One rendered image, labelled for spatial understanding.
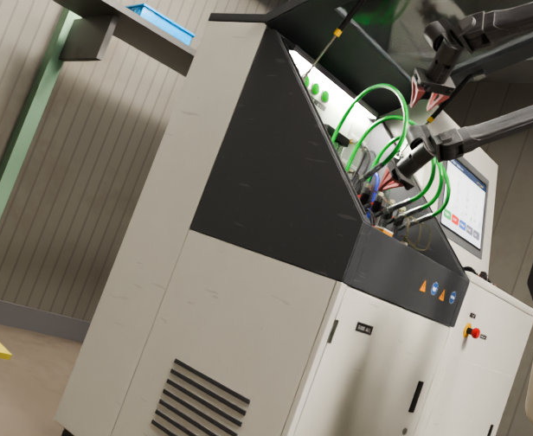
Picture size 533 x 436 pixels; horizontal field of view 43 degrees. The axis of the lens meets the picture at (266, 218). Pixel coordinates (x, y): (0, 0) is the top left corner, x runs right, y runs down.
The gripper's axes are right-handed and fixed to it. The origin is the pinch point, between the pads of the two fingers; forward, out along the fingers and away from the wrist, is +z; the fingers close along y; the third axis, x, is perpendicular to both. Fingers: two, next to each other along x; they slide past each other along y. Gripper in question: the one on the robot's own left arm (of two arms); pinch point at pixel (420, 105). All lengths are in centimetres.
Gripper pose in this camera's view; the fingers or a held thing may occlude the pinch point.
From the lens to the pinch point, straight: 189.3
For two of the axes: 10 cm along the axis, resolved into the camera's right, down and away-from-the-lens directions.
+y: -9.6, -1.4, -2.6
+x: 0.9, 7.1, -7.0
